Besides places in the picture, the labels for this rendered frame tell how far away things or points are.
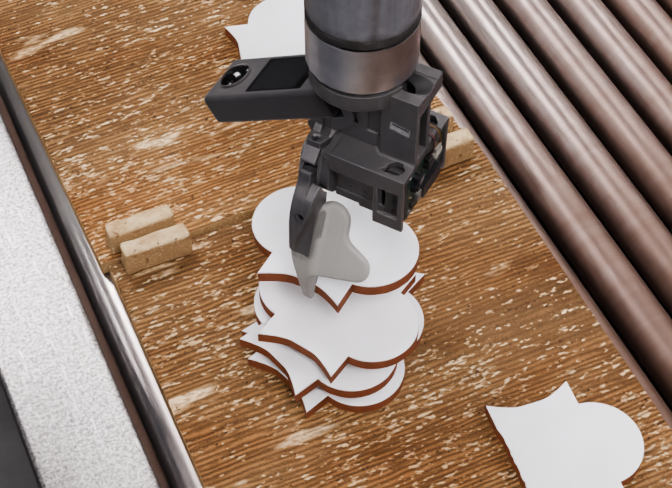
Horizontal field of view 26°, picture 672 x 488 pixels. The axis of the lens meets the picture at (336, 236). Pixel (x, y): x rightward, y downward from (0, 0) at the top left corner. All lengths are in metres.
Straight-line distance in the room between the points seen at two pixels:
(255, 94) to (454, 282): 0.30
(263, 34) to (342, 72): 0.48
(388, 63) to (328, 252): 0.19
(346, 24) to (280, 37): 0.51
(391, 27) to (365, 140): 0.12
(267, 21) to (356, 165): 0.45
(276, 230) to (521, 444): 0.25
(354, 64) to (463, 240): 0.37
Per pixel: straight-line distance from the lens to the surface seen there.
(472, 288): 1.22
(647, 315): 1.25
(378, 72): 0.92
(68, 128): 1.35
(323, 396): 1.14
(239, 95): 1.02
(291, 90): 0.99
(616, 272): 1.27
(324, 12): 0.90
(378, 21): 0.89
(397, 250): 1.11
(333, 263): 1.05
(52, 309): 1.25
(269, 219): 1.13
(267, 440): 1.14
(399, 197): 0.99
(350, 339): 1.12
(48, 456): 1.17
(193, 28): 1.43
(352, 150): 0.99
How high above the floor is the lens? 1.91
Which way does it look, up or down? 52 degrees down
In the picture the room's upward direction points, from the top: straight up
